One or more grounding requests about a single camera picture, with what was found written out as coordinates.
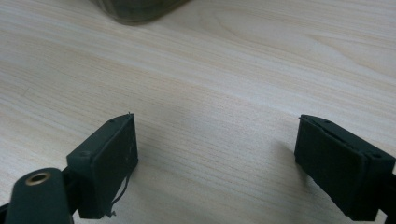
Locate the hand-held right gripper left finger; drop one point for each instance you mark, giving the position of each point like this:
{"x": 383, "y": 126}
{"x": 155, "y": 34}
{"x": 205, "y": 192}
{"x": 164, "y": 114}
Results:
{"x": 102, "y": 168}

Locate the brown transparent storage box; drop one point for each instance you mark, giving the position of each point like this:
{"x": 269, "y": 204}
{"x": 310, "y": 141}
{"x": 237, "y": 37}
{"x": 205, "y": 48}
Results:
{"x": 137, "y": 11}

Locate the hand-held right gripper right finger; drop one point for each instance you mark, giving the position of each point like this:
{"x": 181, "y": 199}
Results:
{"x": 336, "y": 168}

